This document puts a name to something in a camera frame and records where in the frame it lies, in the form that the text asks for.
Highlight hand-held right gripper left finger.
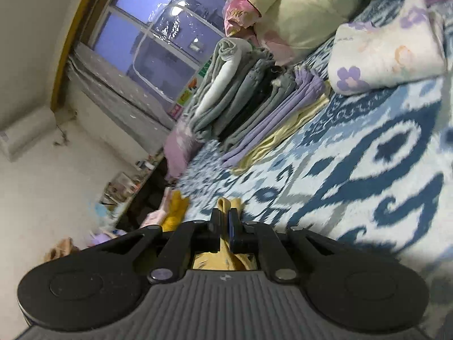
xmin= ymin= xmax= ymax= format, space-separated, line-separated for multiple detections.
xmin=83 ymin=208 xmax=225 ymax=284

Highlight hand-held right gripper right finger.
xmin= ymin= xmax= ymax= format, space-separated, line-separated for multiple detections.
xmin=228 ymin=208 xmax=354 ymax=284

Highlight yellow printed pants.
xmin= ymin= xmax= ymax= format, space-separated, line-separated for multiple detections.
xmin=193 ymin=197 xmax=258 ymax=273

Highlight stack of folded clothes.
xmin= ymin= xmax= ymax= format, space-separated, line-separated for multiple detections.
xmin=184 ymin=38 xmax=331 ymax=175

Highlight plain yellow garment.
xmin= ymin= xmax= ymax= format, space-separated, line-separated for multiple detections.
xmin=159 ymin=189 xmax=190 ymax=234

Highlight pink garment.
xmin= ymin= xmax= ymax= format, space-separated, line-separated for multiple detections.
xmin=140 ymin=209 xmax=167 ymax=229

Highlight cluttered desk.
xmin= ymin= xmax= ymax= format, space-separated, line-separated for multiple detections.
xmin=99 ymin=156 xmax=170 ymax=231

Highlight purple floral pillow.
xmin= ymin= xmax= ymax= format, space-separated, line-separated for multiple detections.
xmin=163 ymin=118 xmax=199 ymax=181

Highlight purple shirt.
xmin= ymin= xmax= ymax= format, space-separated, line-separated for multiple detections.
xmin=87 ymin=228 xmax=126 ymax=248

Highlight colourful alphabet foam mat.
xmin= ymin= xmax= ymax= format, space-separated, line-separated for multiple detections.
xmin=168 ymin=57 xmax=213 ymax=117

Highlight brown plush bag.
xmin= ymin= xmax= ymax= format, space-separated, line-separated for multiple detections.
xmin=44 ymin=237 xmax=80 ymax=263

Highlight grey curtain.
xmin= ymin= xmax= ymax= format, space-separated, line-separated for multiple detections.
xmin=65 ymin=44 xmax=178 ymax=146

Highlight white air conditioner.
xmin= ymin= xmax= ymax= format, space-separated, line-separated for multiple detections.
xmin=0 ymin=105 xmax=57 ymax=163

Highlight window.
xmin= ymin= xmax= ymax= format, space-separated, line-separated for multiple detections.
xmin=78 ymin=0 xmax=236 ymax=114

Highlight cream quilt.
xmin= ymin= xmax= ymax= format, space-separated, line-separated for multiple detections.
xmin=239 ymin=0 xmax=372 ymax=64

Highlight white floral folded blanket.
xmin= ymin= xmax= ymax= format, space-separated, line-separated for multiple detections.
xmin=327 ymin=0 xmax=446 ymax=96

